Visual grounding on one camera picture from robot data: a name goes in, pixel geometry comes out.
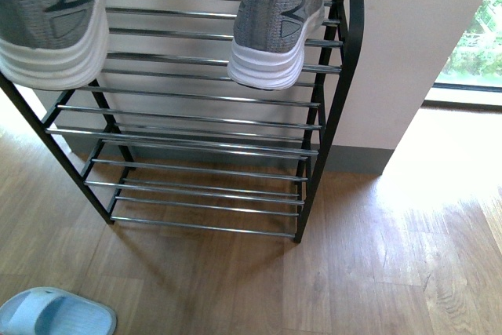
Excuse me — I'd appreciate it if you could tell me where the light blue slipper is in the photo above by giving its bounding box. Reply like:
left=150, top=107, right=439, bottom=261
left=1, top=287, right=117, bottom=334

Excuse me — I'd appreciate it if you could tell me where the grey sneaker with navy lining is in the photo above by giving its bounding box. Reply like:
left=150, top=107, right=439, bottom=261
left=1, top=0, right=109, bottom=90

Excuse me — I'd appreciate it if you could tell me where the black metal shoe rack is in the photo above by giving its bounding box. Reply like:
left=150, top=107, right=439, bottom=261
left=1, top=0, right=364, bottom=242

